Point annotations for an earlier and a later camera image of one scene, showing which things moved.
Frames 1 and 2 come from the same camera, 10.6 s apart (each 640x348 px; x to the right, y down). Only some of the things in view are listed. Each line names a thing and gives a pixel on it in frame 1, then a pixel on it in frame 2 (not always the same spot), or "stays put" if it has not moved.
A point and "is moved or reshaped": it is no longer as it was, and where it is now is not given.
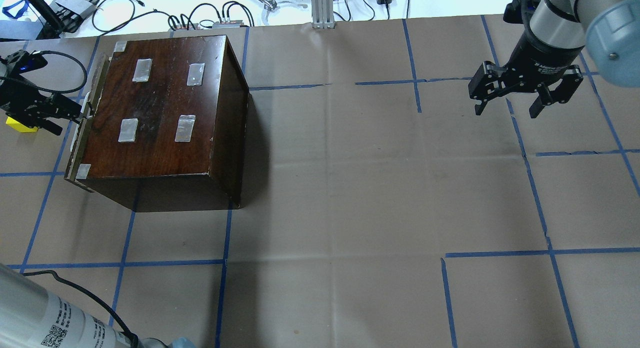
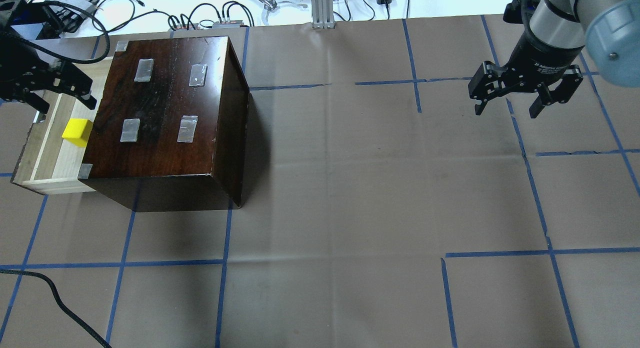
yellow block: x=20 y=126 to x=77 y=131
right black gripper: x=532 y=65 stays put
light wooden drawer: x=75 y=173 is moved or reshaped
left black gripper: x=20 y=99 to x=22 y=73
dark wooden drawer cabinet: x=168 y=132 stays put
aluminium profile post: x=322 y=5 stays put
